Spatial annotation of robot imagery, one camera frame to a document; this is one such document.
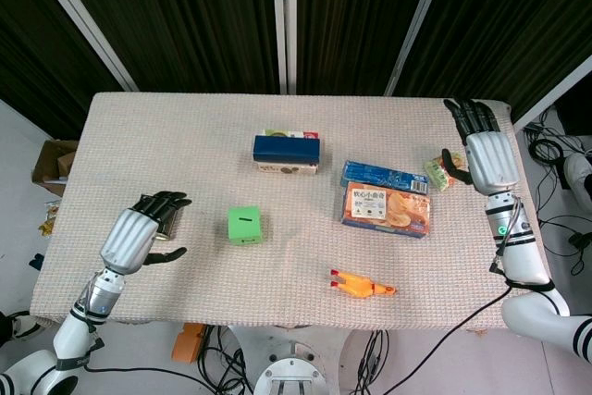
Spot black cable bundle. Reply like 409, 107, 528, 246
353, 328, 390, 395
198, 325, 254, 395

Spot white partition post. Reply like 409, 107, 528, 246
511, 55, 592, 132
22, 0, 140, 92
270, 0, 300, 95
383, 0, 454, 96

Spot yellow rubber chicken toy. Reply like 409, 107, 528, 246
329, 268, 399, 299

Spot green snack packet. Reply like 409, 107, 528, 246
424, 152, 466, 192

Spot black monitor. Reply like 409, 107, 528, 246
554, 84, 592, 137

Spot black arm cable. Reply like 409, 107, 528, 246
85, 364, 218, 395
369, 263, 514, 395

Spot green cube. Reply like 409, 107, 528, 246
227, 205, 266, 246

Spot beige woven tablecloth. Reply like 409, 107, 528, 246
30, 92, 556, 334

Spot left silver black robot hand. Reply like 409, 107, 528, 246
98, 190, 193, 276

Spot black gold meat can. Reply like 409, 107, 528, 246
154, 209, 179, 242

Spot dark ribbed partition panel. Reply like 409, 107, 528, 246
48, 0, 282, 94
0, 0, 135, 140
397, 0, 592, 124
295, 0, 440, 96

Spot white silver robot base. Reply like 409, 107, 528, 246
226, 324, 366, 395

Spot yellow floor scrap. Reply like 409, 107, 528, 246
39, 203, 61, 237

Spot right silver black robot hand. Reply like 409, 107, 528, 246
441, 98, 522, 196

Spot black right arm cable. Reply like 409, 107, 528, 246
369, 263, 514, 395

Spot dark blue box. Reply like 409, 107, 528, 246
253, 134, 323, 167

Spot orange snack box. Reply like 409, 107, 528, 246
340, 180, 432, 240

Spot tangled black floor cables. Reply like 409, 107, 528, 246
524, 107, 592, 276

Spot long blue cookie box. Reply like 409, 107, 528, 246
340, 159, 430, 193

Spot white printed snack box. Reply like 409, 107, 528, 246
255, 129, 320, 177

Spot orange plastic object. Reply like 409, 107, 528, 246
171, 323, 207, 364

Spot brown cardboard box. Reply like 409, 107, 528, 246
31, 139, 79, 197

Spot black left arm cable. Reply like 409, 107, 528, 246
85, 364, 218, 395

